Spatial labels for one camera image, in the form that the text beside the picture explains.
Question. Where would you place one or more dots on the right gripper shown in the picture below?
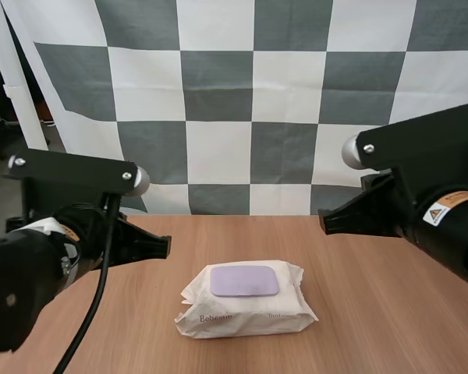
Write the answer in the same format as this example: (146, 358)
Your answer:
(398, 206)

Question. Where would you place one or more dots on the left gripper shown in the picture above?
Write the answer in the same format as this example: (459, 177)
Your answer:
(93, 237)

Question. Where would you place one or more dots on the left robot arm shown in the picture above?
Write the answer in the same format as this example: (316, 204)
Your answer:
(19, 280)

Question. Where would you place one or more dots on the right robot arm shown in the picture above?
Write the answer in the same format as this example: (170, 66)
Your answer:
(452, 241)

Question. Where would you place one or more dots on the white wet wipes pack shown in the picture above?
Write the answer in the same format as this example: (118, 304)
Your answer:
(249, 311)

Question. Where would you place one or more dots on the checked cloth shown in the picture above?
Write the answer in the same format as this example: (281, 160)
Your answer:
(218, 85)

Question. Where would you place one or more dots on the white upright pole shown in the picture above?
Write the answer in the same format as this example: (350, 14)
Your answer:
(19, 97)

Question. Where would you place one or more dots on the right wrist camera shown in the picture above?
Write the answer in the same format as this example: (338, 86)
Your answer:
(421, 140)

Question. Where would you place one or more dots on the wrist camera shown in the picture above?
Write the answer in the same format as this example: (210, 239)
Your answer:
(70, 167)
(421, 140)

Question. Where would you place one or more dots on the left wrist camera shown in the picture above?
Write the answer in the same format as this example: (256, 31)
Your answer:
(70, 167)

